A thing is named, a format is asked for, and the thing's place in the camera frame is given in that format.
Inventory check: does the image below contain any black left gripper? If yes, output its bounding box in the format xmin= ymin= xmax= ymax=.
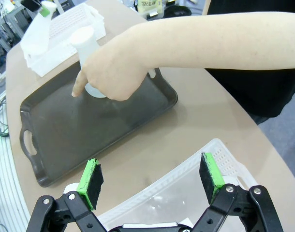
xmin=21 ymin=0 xmax=51 ymax=17

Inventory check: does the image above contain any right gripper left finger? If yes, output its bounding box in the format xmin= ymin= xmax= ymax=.
xmin=26 ymin=158 xmax=107 ymax=232

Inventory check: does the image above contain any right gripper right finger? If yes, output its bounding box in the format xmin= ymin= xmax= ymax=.
xmin=193 ymin=152 xmax=283 ymax=232

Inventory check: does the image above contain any translucent white conical flask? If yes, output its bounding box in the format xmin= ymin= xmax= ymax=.
xmin=69 ymin=26 xmax=107 ymax=99
xmin=20 ymin=1 xmax=58 ymax=56

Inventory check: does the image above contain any person's right forearm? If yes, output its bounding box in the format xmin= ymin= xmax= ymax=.
xmin=118 ymin=11 xmax=295 ymax=73

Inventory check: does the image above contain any person's right hand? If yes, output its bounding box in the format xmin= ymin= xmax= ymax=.
xmin=72 ymin=45 xmax=148 ymax=102

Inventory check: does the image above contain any white perforated plastic basket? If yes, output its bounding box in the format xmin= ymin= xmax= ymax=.
xmin=96 ymin=138 xmax=257 ymax=232
xmin=20 ymin=2 xmax=107 ymax=78

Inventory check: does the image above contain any grey metal rack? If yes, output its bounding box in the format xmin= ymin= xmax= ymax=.
xmin=0 ymin=0 xmax=25 ymax=49

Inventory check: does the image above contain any dark brown plastic tray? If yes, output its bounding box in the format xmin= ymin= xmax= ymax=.
xmin=19 ymin=61 xmax=179 ymax=188

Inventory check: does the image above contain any white ribbed panel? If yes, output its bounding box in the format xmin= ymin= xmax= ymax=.
xmin=0 ymin=135 xmax=32 ymax=232

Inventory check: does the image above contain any person in black sweater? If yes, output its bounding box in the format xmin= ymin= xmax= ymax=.
xmin=203 ymin=0 xmax=295 ymax=119

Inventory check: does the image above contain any green white cardboard box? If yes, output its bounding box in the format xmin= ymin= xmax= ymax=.
xmin=137 ymin=0 xmax=163 ymax=13

